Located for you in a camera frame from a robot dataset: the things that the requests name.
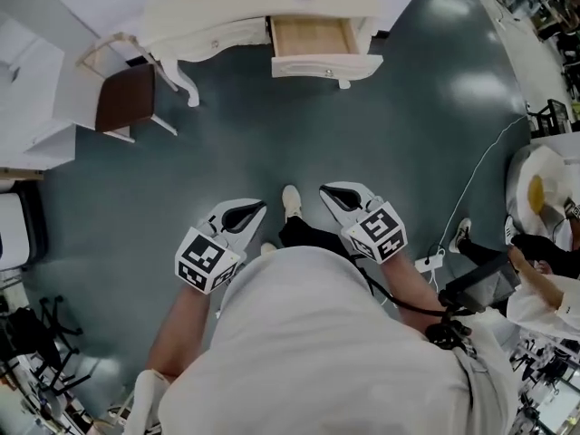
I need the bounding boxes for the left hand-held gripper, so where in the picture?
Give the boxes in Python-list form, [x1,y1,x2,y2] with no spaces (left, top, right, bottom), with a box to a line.
[175,198,268,296]

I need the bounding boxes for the yellow object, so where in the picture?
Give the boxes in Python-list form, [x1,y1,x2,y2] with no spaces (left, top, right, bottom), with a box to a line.
[527,175,546,213]

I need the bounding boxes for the round white table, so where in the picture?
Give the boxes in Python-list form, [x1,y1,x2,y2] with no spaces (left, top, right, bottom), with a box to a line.
[504,144,577,227]

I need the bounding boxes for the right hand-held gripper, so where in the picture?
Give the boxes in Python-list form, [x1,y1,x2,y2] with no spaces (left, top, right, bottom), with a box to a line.
[318,181,406,265]

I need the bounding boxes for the black crate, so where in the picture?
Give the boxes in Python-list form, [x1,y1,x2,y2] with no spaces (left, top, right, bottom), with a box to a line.
[527,98,575,140]

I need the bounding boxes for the black screen on stand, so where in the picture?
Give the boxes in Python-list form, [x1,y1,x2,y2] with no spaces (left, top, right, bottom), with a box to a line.
[438,251,522,314]

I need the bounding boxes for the wooden drawer with white front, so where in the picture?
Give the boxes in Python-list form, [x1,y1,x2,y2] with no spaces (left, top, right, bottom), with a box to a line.
[266,14,384,91]

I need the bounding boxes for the black office chair base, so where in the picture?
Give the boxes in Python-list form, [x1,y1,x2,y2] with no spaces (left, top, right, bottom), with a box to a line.
[0,295,86,396]

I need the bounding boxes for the white shelf cabinet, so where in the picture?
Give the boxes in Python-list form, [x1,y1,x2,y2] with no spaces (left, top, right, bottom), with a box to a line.
[0,6,79,172]

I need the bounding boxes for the white cable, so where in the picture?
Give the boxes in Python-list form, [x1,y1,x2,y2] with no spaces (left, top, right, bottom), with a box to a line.
[425,114,529,262]

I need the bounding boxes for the wooden chair with brown seat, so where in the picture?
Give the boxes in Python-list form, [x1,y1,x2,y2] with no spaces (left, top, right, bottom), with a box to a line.
[75,31,200,145]

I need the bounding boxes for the white and black appliance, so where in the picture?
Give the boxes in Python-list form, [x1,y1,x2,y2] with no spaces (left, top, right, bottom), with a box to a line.
[0,179,49,272]

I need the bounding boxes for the white power strip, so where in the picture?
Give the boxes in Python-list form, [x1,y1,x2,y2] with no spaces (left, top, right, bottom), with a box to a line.
[414,248,448,275]

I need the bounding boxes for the cluttered workbench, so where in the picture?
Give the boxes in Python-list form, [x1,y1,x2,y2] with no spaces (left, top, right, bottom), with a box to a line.
[493,0,580,103]

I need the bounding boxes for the person's right forearm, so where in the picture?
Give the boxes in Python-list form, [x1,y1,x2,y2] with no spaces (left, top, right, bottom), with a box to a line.
[360,252,448,324]

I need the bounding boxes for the person's black trousers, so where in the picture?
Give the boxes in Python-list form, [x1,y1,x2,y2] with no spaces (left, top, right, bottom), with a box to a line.
[276,214,359,262]

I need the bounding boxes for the person's left forearm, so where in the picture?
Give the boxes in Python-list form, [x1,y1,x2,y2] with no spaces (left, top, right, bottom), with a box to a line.
[147,282,227,380]

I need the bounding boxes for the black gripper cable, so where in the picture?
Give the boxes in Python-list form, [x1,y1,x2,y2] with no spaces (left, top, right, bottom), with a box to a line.
[356,260,454,317]

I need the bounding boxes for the person's light grey shirt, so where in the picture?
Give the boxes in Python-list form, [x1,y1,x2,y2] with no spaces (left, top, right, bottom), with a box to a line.
[130,245,517,435]

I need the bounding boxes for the cluttered metal rack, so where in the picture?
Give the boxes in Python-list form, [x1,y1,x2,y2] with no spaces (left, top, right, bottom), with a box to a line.
[507,333,580,435]

